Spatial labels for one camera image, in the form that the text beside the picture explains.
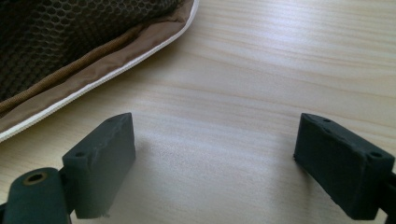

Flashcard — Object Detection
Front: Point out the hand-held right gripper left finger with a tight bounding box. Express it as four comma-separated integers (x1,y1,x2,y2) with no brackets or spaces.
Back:
62,112,136,219

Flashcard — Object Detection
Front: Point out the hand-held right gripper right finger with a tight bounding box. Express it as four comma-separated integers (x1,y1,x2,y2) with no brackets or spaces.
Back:
293,112,396,221

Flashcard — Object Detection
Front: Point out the brown mesh zipper bag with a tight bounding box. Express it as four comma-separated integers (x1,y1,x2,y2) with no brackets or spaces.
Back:
0,0,201,144

